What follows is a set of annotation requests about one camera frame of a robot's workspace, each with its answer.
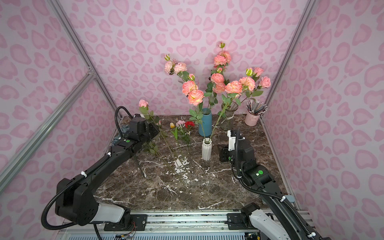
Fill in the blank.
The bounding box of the light pink rose with stem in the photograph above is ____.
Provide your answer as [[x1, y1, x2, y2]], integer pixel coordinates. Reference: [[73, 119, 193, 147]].
[[252, 77, 271, 97]]

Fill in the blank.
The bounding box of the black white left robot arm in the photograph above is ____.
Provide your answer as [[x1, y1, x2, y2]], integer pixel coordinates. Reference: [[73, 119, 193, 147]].
[[41, 106, 160, 231]]

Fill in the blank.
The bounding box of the yellow tulip flower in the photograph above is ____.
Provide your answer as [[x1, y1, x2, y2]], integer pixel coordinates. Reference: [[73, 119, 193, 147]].
[[170, 123, 179, 140]]

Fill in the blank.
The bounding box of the bunch of artificial flowers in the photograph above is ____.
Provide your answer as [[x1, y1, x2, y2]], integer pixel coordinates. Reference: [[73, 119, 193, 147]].
[[132, 116, 181, 178]]

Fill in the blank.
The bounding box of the white ribbed ceramic vase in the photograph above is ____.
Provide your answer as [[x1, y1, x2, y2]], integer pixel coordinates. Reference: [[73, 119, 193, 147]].
[[202, 138, 213, 161]]

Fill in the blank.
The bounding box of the pale pink peony branch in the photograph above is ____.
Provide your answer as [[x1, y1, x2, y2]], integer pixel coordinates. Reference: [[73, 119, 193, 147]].
[[164, 54, 195, 84]]

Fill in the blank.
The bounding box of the pink cup of straws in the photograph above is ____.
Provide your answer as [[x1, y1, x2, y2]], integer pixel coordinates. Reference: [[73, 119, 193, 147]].
[[245, 100, 268, 127]]

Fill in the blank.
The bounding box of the pale pink rose stem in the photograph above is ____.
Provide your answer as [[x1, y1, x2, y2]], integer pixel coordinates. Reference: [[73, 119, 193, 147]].
[[139, 99, 176, 160]]

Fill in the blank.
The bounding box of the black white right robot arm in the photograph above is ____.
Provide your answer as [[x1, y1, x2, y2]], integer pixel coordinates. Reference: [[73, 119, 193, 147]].
[[219, 130, 323, 240]]

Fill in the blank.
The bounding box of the pink peony flower branch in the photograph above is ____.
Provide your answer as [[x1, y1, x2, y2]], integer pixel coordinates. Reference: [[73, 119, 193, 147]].
[[211, 42, 232, 74]]

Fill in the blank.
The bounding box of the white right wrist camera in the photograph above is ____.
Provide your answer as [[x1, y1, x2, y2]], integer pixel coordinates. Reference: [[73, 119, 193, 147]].
[[227, 130, 237, 152]]

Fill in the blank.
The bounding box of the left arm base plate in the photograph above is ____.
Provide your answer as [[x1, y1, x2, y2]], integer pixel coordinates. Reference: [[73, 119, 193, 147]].
[[104, 214, 148, 232]]

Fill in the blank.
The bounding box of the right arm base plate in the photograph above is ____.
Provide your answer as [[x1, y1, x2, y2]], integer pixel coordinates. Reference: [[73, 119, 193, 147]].
[[225, 213, 257, 230]]

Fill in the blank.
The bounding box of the teal cylindrical vase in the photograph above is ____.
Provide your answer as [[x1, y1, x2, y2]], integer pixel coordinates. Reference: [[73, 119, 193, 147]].
[[199, 108, 212, 138]]

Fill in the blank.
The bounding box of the coral peony flower branch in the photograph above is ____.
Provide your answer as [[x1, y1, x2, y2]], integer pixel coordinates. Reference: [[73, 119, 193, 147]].
[[205, 73, 226, 110]]

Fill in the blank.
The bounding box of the pink rose with long stem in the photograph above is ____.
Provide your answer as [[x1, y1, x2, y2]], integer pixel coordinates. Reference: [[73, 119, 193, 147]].
[[254, 67, 264, 78]]

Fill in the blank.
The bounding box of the clear ribbed glass vase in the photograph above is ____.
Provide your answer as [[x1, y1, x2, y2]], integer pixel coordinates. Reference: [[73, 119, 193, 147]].
[[220, 102, 239, 131]]

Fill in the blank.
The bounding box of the large pink peony branch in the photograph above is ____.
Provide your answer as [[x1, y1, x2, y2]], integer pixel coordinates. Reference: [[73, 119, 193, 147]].
[[210, 68, 258, 139]]

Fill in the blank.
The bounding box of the light pink carnation flower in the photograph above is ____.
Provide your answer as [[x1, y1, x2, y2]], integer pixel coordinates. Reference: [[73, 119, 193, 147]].
[[176, 120, 186, 128]]

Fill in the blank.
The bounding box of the red carnation flower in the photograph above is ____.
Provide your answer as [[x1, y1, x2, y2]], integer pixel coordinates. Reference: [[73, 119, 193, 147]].
[[184, 121, 195, 145]]

